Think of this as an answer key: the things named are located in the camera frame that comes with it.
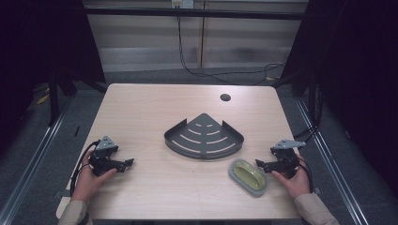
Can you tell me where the right hand-held gripper cable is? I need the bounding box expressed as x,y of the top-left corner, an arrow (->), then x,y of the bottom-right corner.
296,155 -> 314,194

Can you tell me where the aluminium floor rail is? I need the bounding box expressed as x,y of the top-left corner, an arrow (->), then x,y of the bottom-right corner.
0,99 -> 73,225
295,98 -> 372,225

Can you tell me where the black horizontal metal bar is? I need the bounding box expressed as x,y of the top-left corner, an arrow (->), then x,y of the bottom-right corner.
84,7 -> 310,22

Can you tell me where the white wall power outlet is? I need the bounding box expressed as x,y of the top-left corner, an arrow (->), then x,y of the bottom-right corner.
171,0 -> 195,10

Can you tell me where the black metal stand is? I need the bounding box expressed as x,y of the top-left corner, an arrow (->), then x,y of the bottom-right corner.
47,69 -> 61,128
307,69 -> 318,121

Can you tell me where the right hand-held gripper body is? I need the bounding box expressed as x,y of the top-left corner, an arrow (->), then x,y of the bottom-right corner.
269,139 -> 307,180

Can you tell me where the dark curtain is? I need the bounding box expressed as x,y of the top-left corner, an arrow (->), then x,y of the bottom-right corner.
0,0 -> 107,151
280,0 -> 398,191

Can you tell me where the black wall power cable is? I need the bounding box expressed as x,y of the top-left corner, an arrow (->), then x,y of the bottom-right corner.
176,15 -> 286,86

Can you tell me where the person's left hand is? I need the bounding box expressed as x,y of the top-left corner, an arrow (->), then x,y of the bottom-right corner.
70,149 -> 118,204

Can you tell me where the hand-held gripper cable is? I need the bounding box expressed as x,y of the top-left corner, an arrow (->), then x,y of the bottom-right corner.
69,140 -> 101,197
296,155 -> 314,194

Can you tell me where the person's right hand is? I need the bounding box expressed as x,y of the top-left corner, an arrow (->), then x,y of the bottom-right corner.
270,153 -> 312,201

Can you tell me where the yellow floor tape strip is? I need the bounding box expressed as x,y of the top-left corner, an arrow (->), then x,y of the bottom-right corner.
36,93 -> 51,106

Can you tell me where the left hand-held gripper cable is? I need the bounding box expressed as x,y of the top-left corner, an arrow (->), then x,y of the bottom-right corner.
69,140 -> 101,197

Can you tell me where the dark grey metal corner shelf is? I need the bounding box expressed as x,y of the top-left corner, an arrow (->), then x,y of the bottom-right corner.
163,112 -> 245,161

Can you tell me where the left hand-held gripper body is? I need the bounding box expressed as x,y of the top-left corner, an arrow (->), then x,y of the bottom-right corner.
88,135 -> 120,177

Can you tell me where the grey and green soap dish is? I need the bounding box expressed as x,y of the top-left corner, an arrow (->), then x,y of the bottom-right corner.
227,157 -> 269,199

